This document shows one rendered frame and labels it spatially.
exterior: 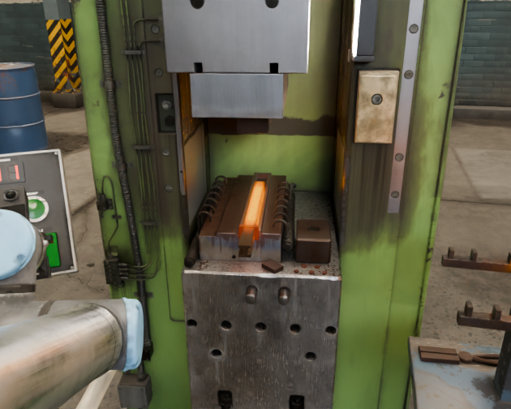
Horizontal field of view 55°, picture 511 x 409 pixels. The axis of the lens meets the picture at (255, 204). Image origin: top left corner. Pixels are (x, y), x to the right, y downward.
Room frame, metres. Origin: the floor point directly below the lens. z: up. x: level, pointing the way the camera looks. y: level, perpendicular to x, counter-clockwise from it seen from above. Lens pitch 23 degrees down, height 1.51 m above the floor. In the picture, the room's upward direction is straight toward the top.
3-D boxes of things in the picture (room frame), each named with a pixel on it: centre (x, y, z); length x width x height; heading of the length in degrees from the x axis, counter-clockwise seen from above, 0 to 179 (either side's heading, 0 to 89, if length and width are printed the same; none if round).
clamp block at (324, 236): (1.10, -0.14, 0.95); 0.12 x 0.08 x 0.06; 175
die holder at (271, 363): (1.27, -0.04, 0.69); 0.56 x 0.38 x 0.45; 175
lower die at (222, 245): (1.26, 0.02, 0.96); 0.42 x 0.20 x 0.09; 175
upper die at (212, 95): (1.26, 0.02, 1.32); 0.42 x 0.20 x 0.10; 175
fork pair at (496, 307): (0.81, -0.42, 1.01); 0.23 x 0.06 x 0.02; 168
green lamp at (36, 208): (0.98, 0.48, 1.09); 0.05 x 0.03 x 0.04; 85
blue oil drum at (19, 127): (5.24, 2.59, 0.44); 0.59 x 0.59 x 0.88
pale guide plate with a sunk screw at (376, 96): (1.15, -0.29, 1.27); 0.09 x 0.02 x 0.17; 85
